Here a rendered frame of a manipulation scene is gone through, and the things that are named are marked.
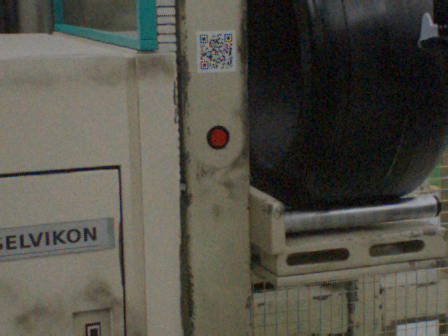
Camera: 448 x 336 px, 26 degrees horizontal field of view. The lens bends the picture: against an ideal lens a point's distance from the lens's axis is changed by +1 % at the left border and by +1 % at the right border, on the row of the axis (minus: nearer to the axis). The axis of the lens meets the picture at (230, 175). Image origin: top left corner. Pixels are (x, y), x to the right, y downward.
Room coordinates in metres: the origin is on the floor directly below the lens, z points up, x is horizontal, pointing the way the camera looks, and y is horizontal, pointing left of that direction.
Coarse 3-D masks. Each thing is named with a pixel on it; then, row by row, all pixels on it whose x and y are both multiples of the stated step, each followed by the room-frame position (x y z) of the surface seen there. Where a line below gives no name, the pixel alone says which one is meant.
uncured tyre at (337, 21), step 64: (256, 0) 2.15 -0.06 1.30; (320, 0) 1.69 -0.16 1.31; (384, 0) 1.69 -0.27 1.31; (256, 64) 2.18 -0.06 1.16; (320, 64) 1.67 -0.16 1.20; (384, 64) 1.66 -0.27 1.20; (256, 128) 2.13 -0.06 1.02; (320, 128) 1.68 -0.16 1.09; (384, 128) 1.68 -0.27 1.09; (320, 192) 1.75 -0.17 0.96; (384, 192) 1.80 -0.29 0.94
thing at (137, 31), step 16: (64, 0) 1.49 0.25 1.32; (80, 0) 1.37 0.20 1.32; (96, 0) 1.27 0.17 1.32; (112, 0) 1.18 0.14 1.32; (128, 0) 1.10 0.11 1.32; (144, 0) 1.04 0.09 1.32; (64, 16) 1.50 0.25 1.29; (80, 16) 1.38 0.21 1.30; (96, 16) 1.27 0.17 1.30; (112, 16) 1.18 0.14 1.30; (128, 16) 1.11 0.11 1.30; (144, 16) 1.04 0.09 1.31; (80, 32) 1.35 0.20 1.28; (96, 32) 1.25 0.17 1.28; (112, 32) 1.19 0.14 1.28; (128, 32) 1.11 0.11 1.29; (144, 32) 1.04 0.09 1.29; (144, 48) 1.04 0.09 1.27
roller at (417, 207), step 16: (304, 208) 1.77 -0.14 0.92; (320, 208) 1.78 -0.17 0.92; (336, 208) 1.78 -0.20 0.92; (352, 208) 1.79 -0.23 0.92; (368, 208) 1.80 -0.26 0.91; (384, 208) 1.81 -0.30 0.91; (400, 208) 1.82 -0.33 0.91; (416, 208) 1.83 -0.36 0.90; (432, 208) 1.84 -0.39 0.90; (288, 224) 1.74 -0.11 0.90; (304, 224) 1.75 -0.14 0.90; (320, 224) 1.76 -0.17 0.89; (336, 224) 1.78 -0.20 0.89; (352, 224) 1.79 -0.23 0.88
